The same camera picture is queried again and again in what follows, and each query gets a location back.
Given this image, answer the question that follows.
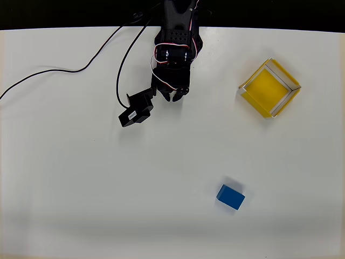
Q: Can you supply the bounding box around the yellow box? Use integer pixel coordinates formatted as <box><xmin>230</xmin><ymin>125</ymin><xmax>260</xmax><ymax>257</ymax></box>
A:
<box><xmin>238</xmin><ymin>56</ymin><xmax>302</xmax><ymax>120</ymax></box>

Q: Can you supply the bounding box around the blue rectangular block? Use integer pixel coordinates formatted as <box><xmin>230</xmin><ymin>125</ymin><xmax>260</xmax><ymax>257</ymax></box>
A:
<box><xmin>216</xmin><ymin>184</ymin><xmax>246</xmax><ymax>211</ymax></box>

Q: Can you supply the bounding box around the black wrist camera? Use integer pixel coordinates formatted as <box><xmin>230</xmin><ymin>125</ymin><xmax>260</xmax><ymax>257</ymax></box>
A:
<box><xmin>118</xmin><ymin>87</ymin><xmax>158</xmax><ymax>128</ymax></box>

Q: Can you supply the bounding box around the red white servo wire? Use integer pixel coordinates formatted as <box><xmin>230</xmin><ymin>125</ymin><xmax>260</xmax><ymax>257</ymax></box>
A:
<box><xmin>153</xmin><ymin>42</ymin><xmax>190</xmax><ymax>66</ymax></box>
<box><xmin>149</xmin><ymin>55</ymin><xmax>179</xmax><ymax>91</ymax></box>

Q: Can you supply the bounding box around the black camera cable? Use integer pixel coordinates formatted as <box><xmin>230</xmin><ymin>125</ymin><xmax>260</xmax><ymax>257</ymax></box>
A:
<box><xmin>0</xmin><ymin>10</ymin><xmax>162</xmax><ymax>108</ymax></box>

